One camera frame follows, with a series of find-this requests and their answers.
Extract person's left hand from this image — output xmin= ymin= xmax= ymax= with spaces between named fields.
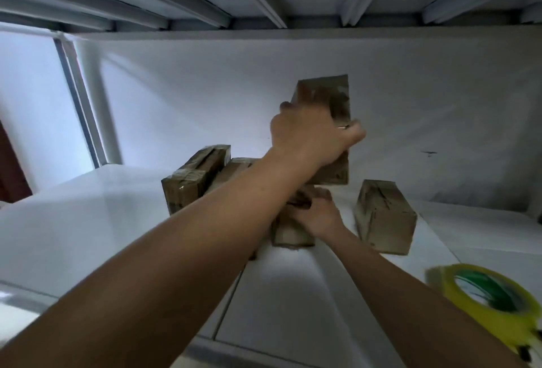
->
xmin=268 ymin=101 xmax=368 ymax=175

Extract person's right hand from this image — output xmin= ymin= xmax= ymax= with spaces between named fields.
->
xmin=283 ymin=184 xmax=350 ymax=244

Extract corrugated cardboard box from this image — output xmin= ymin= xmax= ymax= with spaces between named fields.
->
xmin=270 ymin=186 xmax=317 ymax=250

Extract long cardboard box white label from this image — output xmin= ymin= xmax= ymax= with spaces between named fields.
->
xmin=161 ymin=144 xmax=232 ymax=217

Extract red-brown door frame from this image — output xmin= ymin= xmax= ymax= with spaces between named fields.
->
xmin=0 ymin=119 xmax=33 ymax=205

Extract person's left forearm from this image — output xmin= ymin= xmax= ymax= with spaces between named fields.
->
xmin=0 ymin=152 xmax=314 ymax=368

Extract black handled scissors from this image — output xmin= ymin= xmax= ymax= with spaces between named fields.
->
xmin=518 ymin=336 xmax=542 ymax=363

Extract person's right forearm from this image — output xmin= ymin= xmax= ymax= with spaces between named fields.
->
xmin=326 ymin=228 xmax=526 ymax=368

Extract pink carton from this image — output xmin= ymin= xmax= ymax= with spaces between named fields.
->
xmin=207 ymin=157 xmax=259 ymax=261

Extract small cardboard box red label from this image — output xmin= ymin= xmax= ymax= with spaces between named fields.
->
xmin=353 ymin=179 xmax=418 ymax=256

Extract white metal shelf rack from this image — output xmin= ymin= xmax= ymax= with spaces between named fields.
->
xmin=0 ymin=0 xmax=542 ymax=368

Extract yellow tape roll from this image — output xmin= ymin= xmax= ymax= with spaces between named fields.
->
xmin=425 ymin=262 xmax=542 ymax=348

